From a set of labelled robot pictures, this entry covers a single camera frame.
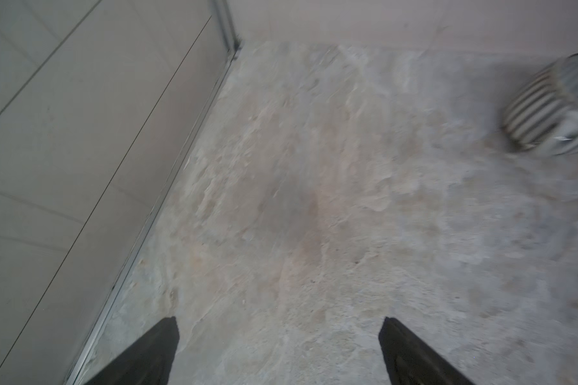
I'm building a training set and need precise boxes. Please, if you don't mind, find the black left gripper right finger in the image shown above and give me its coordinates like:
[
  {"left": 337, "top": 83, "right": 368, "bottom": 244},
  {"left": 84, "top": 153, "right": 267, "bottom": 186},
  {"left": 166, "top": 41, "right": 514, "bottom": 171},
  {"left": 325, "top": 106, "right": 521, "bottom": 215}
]
[{"left": 378, "top": 317, "right": 475, "bottom": 385}]

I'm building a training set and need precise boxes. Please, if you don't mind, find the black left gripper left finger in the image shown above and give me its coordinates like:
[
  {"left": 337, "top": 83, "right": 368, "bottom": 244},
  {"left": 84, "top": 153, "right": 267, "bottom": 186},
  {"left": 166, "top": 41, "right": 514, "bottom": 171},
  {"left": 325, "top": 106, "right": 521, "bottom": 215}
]
[{"left": 86, "top": 317, "right": 180, "bottom": 385}]

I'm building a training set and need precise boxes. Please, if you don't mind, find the striped ceramic mug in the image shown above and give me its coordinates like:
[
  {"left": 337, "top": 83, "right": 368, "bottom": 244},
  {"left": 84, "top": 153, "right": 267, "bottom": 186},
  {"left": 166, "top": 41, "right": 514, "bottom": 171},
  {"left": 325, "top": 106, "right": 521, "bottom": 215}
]
[{"left": 503, "top": 53, "right": 578, "bottom": 157}]

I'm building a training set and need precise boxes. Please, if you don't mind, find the left corner frame post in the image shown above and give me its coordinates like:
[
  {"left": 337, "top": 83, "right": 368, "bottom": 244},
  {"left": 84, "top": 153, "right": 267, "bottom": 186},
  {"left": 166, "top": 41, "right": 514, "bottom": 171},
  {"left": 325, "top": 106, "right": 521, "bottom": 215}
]
[{"left": 210, "top": 0, "right": 242, "bottom": 58}]

